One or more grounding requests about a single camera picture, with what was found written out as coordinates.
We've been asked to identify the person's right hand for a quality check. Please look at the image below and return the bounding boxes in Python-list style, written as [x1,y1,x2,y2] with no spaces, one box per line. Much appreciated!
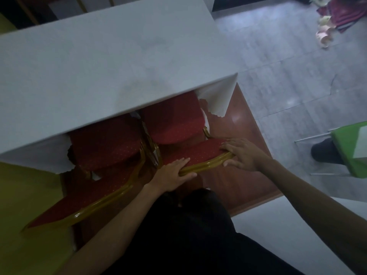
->
[220,137,271,173]

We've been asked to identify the person's left hand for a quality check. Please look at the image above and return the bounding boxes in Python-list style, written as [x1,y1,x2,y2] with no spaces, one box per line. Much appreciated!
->
[145,157,198,193]

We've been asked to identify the red gold-framed chair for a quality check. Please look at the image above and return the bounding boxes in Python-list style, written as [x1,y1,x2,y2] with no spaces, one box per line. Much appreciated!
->
[13,0,86,26]
[21,113,147,234]
[140,91,237,177]

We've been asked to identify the person's right forearm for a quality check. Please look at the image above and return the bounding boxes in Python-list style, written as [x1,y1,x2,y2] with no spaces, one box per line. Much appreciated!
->
[258,159,367,275]

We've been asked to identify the person's left forearm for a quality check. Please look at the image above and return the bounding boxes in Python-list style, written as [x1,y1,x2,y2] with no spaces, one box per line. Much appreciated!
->
[56,183,164,275]

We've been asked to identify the black shirt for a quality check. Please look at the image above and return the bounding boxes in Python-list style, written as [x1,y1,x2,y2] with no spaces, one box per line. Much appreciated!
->
[103,188,304,275]

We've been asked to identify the green table with white legs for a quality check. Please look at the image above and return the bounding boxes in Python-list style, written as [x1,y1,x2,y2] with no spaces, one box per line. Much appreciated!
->
[294,121,367,178]

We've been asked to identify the white sheet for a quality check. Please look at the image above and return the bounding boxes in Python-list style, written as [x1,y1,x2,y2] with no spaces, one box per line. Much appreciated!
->
[352,128,367,161]

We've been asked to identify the table with white tablecloth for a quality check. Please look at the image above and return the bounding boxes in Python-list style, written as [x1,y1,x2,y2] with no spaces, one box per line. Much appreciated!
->
[0,0,239,175]

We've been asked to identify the black framed glass door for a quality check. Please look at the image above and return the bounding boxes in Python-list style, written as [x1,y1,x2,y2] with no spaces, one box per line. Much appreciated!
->
[211,0,283,12]

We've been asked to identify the pile of mixed shoes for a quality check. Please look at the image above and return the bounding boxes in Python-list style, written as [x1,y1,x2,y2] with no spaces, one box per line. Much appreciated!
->
[308,0,367,50]

